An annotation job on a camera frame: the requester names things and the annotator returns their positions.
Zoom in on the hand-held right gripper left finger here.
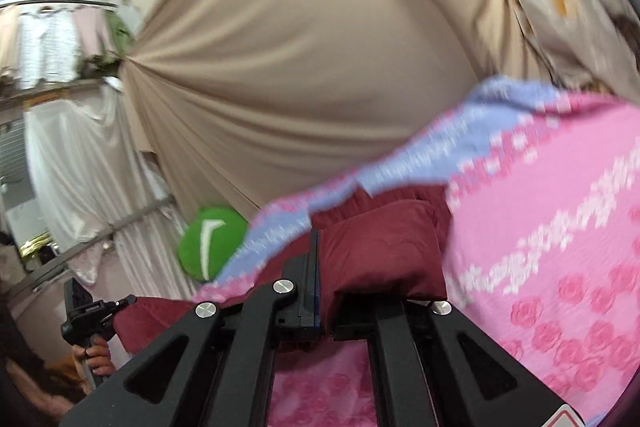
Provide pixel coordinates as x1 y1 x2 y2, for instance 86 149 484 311
60 228 322 427

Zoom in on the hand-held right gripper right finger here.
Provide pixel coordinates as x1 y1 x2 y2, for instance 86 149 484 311
331 289 567 427

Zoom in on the maroon quilted jacket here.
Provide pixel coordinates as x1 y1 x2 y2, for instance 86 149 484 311
114 184 452 359

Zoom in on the person's left forearm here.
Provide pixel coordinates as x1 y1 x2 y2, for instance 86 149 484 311
4 358 85 416

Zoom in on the person's left hand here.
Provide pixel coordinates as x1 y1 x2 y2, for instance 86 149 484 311
73 337 114 379

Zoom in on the green plush pillow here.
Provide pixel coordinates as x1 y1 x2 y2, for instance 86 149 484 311
177 205 249 284

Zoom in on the grey metal rod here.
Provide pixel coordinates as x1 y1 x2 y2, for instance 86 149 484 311
106 199 177 241

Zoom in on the white satin curtain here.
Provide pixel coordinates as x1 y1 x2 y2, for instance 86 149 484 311
22 81 199 304

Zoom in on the pink floral bedsheet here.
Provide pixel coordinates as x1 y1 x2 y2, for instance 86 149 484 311
192 76 640 427

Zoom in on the beige curtain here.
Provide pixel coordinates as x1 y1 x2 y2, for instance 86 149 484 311
119 0 557 230

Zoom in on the white hanging garment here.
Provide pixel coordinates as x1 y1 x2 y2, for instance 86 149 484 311
16 6 82 84

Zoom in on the green hanging garment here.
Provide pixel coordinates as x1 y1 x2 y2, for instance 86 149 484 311
104 13 137 64

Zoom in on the pink hanging garment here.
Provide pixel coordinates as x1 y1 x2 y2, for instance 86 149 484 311
74 6 114 58

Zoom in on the floral print curtain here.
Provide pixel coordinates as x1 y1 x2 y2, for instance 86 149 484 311
470 0 640 96

